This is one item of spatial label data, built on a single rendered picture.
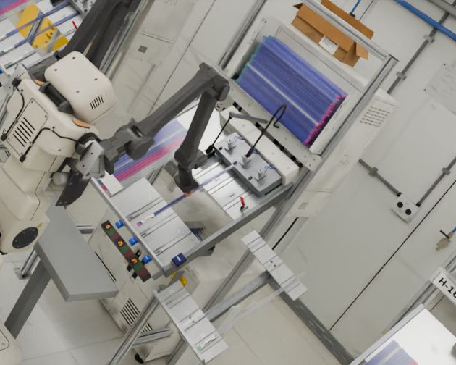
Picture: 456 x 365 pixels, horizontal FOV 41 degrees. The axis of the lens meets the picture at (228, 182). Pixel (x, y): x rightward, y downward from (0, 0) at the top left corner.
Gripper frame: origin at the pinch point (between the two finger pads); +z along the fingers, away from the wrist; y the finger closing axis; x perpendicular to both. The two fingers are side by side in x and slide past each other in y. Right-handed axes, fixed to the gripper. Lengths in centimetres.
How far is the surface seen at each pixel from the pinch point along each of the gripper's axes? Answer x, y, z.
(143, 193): 11.7, 19.3, 10.5
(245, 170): -29.5, -3.1, 3.9
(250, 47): -64, 37, -22
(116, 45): -34, 121, 18
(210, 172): -19.0, 9.5, 10.0
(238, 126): -42.1, 18.4, 1.6
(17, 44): 13, 145, 8
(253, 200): -24.7, -15.0, 10.1
